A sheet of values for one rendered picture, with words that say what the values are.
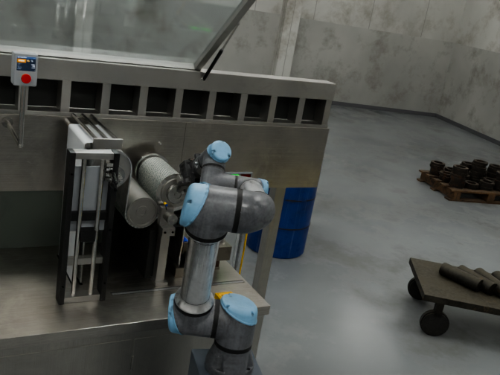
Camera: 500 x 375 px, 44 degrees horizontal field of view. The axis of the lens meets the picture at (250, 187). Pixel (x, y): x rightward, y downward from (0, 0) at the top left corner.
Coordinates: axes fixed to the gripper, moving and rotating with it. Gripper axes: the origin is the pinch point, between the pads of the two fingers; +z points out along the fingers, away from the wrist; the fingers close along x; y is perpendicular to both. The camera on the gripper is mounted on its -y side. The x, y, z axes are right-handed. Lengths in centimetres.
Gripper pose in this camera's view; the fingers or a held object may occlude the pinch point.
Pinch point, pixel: (181, 192)
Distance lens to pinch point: 228.1
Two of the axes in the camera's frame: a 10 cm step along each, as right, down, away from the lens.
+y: -1.7, -9.4, 2.9
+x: -8.7, 0.1, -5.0
